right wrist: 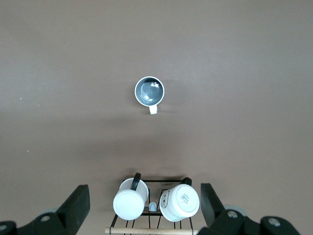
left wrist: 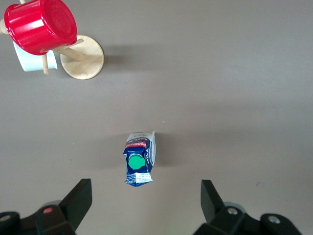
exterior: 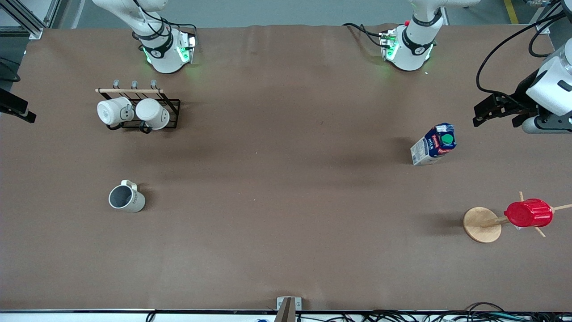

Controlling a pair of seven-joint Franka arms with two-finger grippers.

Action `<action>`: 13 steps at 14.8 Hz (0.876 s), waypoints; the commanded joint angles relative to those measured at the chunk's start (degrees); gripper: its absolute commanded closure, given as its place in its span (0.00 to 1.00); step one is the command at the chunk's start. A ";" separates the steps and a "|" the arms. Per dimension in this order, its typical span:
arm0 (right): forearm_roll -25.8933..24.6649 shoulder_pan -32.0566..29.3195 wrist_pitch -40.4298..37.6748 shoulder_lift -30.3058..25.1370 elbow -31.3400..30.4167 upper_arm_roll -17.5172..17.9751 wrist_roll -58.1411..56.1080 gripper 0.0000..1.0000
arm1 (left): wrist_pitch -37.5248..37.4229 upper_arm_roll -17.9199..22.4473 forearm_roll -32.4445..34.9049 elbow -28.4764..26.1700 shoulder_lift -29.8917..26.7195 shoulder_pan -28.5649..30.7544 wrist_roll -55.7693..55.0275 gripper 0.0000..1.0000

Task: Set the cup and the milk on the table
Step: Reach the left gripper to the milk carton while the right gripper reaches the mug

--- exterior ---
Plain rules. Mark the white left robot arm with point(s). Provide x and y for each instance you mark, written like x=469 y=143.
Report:
x=411 y=53

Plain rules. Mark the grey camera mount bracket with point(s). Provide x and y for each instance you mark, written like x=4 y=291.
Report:
x=288 y=311

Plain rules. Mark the white mug with face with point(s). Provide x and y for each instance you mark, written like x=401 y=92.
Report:
x=109 y=112

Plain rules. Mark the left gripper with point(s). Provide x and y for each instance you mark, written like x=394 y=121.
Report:
x=522 y=98

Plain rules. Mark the wooden mug tree stand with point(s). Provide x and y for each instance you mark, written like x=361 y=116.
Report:
x=481 y=226

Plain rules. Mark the cream ribbed mug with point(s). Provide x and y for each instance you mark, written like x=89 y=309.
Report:
x=134 y=203

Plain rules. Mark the aluminium frame profile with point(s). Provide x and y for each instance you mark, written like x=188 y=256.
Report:
x=35 y=31

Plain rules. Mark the red plastic cup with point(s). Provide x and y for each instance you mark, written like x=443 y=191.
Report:
x=529 y=213

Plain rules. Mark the blue milk carton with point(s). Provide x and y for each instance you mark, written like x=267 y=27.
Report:
x=429 y=150

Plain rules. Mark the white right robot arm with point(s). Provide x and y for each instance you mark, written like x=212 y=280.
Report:
x=165 y=58

